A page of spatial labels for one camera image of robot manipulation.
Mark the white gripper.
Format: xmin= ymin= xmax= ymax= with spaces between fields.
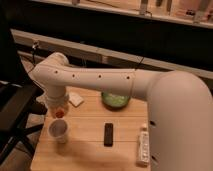
xmin=45 ymin=94 xmax=69 ymax=118

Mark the small orange red pepper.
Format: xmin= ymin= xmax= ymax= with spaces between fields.
xmin=55 ymin=110 xmax=65 ymax=118

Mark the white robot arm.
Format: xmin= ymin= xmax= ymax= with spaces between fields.
xmin=33 ymin=52 xmax=213 ymax=171

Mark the green ceramic bowl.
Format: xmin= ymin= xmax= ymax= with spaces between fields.
xmin=101 ymin=92 xmax=130 ymax=109

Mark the black office chair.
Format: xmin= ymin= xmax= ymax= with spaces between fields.
xmin=0 ymin=84 xmax=47 ymax=165

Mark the black rectangular remote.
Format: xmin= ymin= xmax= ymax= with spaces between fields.
xmin=104 ymin=123 xmax=113 ymax=147

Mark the metal clamp stand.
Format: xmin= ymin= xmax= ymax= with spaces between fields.
xmin=31 ymin=41 xmax=39 ymax=66

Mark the white plastic bottle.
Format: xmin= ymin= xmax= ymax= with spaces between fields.
xmin=138 ymin=124 xmax=150 ymax=166

